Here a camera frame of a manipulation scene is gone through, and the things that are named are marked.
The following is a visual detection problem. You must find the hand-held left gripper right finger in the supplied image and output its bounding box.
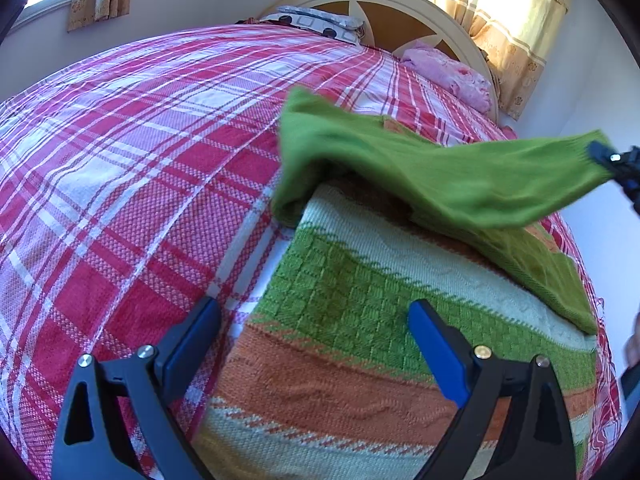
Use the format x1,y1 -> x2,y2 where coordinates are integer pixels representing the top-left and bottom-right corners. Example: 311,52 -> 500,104
407,298 -> 578,480

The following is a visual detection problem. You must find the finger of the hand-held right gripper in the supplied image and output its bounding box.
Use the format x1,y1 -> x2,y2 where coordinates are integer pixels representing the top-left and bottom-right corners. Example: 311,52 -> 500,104
587,141 -> 640,196

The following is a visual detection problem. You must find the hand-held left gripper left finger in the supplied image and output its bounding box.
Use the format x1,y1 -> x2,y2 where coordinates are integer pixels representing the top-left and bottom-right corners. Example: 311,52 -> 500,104
50,296 -> 223,480

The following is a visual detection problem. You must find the green striped knit sweater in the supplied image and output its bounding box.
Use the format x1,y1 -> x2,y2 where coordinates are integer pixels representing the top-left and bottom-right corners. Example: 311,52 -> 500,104
192,85 -> 618,480

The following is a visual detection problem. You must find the wide yellow floral curtain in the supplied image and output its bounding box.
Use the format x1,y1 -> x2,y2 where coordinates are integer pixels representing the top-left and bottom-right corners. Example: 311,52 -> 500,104
354,0 -> 573,121

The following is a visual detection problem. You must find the pink floral pillow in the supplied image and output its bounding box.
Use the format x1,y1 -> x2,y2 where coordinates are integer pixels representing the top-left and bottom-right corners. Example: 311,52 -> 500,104
400,42 -> 493,113

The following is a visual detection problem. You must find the red plaid bed sheet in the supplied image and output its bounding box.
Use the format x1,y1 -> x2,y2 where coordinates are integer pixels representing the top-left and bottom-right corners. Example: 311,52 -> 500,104
0,25 -> 623,480

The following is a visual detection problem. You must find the grey white patterned pillow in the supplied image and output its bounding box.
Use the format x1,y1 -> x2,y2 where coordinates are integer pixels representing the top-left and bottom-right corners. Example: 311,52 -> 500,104
257,6 -> 366,46

